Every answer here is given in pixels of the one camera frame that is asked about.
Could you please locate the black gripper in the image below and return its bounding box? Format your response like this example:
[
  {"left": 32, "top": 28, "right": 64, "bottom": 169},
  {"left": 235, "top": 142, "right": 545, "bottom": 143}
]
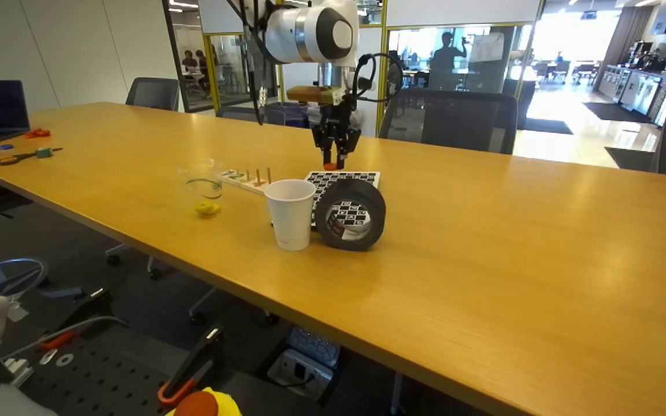
[{"left": 307, "top": 101, "right": 366, "bottom": 170}]

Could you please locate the black white marker checkerboard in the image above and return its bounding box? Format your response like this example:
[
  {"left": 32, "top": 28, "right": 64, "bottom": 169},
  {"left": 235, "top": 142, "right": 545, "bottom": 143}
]
[{"left": 300, "top": 167, "right": 387, "bottom": 231}]

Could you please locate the black white toy wheel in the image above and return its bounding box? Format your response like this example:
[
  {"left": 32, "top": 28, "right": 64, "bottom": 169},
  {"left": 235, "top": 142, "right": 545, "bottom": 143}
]
[{"left": 313, "top": 180, "right": 389, "bottom": 253}]

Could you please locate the white paper cup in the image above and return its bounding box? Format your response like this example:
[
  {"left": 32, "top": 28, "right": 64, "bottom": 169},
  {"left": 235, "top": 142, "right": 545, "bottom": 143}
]
[{"left": 261, "top": 177, "right": 320, "bottom": 253}]

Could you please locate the wooden number puzzle board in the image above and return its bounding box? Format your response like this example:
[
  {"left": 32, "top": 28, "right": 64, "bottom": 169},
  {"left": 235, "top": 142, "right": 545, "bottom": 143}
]
[{"left": 215, "top": 165, "right": 276, "bottom": 197}]

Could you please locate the grey office chair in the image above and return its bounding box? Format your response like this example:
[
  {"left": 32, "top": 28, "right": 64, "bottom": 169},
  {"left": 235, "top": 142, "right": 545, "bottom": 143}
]
[
  {"left": 122, "top": 75, "right": 182, "bottom": 114},
  {"left": 376, "top": 88, "right": 521, "bottom": 158}
]

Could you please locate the clear glass cup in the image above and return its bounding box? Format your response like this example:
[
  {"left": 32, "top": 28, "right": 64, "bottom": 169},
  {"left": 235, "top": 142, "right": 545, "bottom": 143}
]
[{"left": 182, "top": 158, "right": 227, "bottom": 220}]

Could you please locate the person in dark clothes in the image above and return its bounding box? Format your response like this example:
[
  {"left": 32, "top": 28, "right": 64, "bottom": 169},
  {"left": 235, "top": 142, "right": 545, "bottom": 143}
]
[{"left": 426, "top": 29, "right": 467, "bottom": 93}]

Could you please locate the grey floor power box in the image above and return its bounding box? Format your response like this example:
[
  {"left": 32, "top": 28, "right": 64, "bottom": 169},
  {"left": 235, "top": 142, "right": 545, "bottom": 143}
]
[{"left": 263, "top": 345, "right": 343, "bottom": 402}]

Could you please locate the black orange clamp tool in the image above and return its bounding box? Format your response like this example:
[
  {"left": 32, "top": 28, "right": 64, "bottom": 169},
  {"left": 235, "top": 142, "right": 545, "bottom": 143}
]
[{"left": 154, "top": 324, "right": 227, "bottom": 411}]

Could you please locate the yellow red emergency stop button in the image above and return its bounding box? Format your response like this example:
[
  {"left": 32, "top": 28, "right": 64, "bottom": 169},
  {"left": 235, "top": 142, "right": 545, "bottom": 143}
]
[{"left": 169, "top": 385, "right": 245, "bottom": 416}]

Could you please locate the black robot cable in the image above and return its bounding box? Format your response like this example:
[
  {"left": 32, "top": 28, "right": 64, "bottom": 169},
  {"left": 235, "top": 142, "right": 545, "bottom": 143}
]
[{"left": 225, "top": 0, "right": 397, "bottom": 124}]

